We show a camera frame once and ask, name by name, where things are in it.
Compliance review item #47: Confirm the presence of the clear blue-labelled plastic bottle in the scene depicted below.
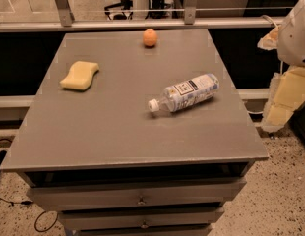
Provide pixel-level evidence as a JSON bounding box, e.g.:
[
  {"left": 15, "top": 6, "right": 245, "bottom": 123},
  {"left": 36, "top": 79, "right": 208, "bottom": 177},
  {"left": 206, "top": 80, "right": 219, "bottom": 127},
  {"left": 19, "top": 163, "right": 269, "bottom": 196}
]
[{"left": 148, "top": 74, "right": 219, "bottom": 112}]

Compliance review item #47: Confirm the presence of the grey drawer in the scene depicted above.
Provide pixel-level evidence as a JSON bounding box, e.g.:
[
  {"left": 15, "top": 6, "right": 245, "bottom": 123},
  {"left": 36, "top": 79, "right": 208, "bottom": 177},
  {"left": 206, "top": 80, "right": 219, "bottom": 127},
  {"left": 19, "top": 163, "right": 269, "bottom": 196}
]
[
  {"left": 27, "top": 177, "right": 246, "bottom": 211},
  {"left": 59, "top": 207, "right": 224, "bottom": 230}
]

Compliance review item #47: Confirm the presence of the yellow sponge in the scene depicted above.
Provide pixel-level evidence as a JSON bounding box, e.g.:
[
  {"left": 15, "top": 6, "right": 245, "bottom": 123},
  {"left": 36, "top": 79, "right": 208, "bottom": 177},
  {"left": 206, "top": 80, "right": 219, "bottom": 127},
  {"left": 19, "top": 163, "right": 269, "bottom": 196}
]
[{"left": 60, "top": 61, "right": 99, "bottom": 90}]

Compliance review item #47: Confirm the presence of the grey drawer cabinet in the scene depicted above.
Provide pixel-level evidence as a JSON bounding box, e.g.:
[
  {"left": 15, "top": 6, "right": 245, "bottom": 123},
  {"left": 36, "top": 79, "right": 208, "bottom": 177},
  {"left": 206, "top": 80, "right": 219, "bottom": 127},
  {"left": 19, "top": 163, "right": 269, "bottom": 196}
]
[{"left": 2, "top": 29, "right": 267, "bottom": 236}]

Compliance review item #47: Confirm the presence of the black office chair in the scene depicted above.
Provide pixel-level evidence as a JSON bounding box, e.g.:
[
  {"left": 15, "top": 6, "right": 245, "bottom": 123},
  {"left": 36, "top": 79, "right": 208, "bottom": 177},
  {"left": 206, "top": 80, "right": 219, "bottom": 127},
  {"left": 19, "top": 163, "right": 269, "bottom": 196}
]
[{"left": 104, "top": 0, "right": 133, "bottom": 21}]

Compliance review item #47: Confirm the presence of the grey metal railing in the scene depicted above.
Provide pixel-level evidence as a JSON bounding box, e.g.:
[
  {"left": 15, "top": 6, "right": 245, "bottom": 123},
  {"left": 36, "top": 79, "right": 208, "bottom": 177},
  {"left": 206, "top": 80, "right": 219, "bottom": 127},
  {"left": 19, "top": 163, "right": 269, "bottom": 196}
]
[{"left": 0, "top": 0, "right": 298, "bottom": 32}]

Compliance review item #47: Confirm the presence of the orange fruit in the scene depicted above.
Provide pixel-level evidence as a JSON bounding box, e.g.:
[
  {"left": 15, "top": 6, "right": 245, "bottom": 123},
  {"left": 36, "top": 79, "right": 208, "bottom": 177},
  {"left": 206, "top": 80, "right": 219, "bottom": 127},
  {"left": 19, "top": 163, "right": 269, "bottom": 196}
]
[{"left": 143, "top": 29, "right": 157, "bottom": 47}]

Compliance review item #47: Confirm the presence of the top grey drawer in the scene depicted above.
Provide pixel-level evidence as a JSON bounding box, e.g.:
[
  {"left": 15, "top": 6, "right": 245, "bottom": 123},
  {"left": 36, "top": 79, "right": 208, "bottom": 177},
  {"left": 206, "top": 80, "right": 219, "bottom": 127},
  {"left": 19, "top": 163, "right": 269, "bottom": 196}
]
[{"left": 27, "top": 177, "right": 246, "bottom": 211}]

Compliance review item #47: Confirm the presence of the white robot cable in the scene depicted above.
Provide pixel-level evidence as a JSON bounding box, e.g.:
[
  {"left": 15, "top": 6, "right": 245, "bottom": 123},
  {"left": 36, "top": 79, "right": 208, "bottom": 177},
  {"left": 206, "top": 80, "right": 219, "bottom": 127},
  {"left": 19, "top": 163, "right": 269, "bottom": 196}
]
[{"left": 245, "top": 14, "right": 284, "bottom": 116}]

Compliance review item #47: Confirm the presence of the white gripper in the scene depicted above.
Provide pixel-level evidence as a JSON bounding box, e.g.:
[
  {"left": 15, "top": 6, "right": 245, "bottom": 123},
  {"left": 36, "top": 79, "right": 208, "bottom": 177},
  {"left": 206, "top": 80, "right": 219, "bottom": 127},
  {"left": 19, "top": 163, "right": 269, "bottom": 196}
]
[{"left": 257, "top": 0, "right": 305, "bottom": 132}]

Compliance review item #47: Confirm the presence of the black floor cable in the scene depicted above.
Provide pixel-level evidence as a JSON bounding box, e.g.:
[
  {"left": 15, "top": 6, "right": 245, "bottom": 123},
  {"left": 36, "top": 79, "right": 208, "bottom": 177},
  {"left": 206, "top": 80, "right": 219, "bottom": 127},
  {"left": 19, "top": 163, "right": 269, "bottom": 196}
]
[{"left": 0, "top": 138, "right": 59, "bottom": 233}]

